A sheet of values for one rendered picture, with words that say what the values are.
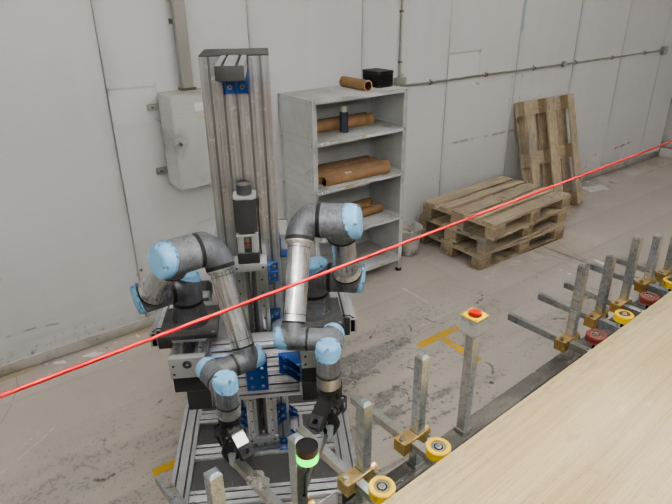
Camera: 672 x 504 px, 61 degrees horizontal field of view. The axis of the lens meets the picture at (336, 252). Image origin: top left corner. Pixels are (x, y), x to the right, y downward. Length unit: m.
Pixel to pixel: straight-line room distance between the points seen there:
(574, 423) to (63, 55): 3.21
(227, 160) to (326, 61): 2.46
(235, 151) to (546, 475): 1.52
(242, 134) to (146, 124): 1.82
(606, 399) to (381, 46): 3.43
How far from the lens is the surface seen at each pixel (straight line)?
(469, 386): 2.16
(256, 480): 1.89
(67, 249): 4.01
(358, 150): 4.87
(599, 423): 2.18
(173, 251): 1.79
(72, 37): 3.78
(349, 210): 1.82
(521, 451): 1.99
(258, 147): 2.20
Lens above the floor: 2.23
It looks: 25 degrees down
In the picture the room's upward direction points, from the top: 1 degrees counter-clockwise
